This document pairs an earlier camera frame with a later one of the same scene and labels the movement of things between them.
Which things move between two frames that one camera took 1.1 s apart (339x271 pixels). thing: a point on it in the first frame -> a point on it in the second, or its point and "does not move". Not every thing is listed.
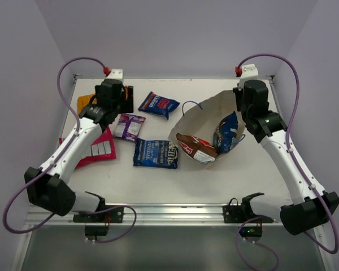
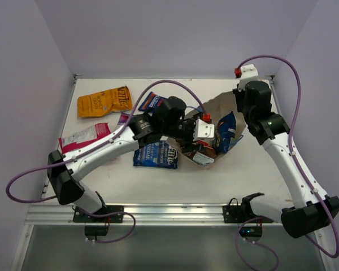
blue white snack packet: (163, 153) does not move
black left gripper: (129, 99) -> (189, 144)
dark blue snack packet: (226, 133) does not move
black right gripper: (238, 94) does not move
